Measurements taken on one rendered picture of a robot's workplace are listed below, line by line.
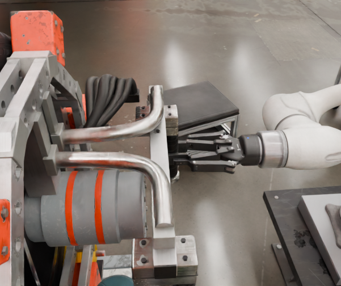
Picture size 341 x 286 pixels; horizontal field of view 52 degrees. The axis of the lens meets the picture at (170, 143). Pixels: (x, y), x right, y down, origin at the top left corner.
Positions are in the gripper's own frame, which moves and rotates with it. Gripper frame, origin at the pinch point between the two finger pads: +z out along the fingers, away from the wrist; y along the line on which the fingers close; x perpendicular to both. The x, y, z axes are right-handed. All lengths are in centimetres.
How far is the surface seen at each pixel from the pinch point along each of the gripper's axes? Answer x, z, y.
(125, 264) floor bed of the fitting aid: -75, 18, 18
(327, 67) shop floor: -83, -143, 195
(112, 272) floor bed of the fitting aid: -75, 23, 15
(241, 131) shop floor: -83, -52, 113
